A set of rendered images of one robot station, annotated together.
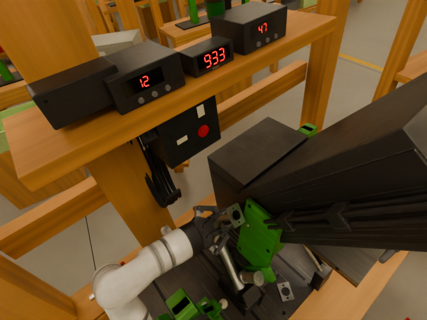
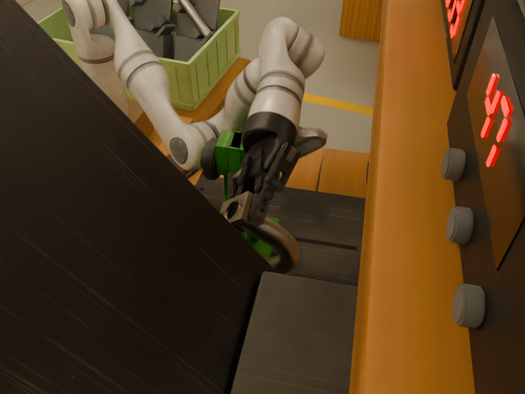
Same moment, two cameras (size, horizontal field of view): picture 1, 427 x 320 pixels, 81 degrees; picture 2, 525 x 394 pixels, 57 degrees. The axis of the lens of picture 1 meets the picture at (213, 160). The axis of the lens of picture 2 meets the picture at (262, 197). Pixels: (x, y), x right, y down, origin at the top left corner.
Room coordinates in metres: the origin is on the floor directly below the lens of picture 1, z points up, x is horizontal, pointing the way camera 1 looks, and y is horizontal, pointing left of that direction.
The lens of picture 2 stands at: (0.69, -0.32, 1.67)
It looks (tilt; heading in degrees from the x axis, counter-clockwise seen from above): 44 degrees down; 134
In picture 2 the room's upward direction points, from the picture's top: straight up
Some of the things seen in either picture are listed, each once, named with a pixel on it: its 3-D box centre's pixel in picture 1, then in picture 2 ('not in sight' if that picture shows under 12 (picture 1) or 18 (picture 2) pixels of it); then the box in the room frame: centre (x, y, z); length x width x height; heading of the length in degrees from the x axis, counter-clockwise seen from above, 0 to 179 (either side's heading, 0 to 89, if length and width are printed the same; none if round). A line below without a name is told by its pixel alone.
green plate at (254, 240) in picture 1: (265, 230); not in sight; (0.34, -0.11, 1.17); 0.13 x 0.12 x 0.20; 122
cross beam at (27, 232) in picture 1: (192, 134); not in sight; (0.74, 0.06, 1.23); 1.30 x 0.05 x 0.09; 122
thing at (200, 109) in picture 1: (180, 122); not in sight; (0.55, 0.07, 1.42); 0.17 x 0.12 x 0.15; 122
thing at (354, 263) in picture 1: (309, 216); not in sight; (0.39, -0.26, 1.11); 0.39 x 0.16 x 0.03; 32
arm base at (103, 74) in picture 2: not in sight; (105, 84); (-0.36, 0.19, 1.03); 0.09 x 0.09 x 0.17; 38
